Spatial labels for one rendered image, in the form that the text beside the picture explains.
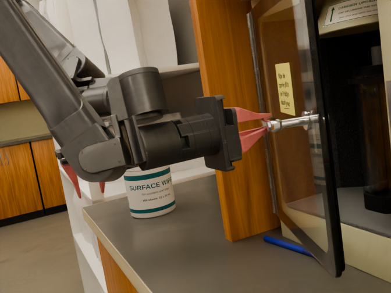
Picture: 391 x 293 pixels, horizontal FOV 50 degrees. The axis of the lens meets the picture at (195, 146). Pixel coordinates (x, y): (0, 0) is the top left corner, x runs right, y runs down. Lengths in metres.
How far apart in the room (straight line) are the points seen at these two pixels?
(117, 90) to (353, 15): 0.36
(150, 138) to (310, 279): 0.36
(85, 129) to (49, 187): 4.95
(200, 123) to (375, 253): 0.34
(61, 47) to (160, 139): 0.46
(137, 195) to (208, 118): 0.62
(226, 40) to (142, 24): 1.06
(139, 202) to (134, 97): 0.65
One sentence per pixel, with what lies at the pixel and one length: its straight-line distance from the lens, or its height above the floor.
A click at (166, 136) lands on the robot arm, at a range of 0.53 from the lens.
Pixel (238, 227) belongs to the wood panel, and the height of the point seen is 0.97.
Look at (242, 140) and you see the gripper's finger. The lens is 0.57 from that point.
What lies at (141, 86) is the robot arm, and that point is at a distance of 0.54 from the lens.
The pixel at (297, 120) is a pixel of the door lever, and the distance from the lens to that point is 0.57.
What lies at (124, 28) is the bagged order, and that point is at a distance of 1.75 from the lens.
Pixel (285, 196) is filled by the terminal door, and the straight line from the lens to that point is 0.76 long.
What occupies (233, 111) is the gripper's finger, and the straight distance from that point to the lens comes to 0.56.
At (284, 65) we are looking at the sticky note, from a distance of 0.64.
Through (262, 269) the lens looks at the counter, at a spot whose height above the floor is 0.94.
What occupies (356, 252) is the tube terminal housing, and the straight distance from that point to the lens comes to 0.74.
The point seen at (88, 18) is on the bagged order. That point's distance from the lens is 1.84.
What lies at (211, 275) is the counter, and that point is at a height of 0.94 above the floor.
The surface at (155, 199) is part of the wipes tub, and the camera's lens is 1.14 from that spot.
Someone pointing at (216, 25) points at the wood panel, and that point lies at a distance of 0.86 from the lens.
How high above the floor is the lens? 1.27
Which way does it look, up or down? 8 degrees down
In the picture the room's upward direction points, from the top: 9 degrees counter-clockwise
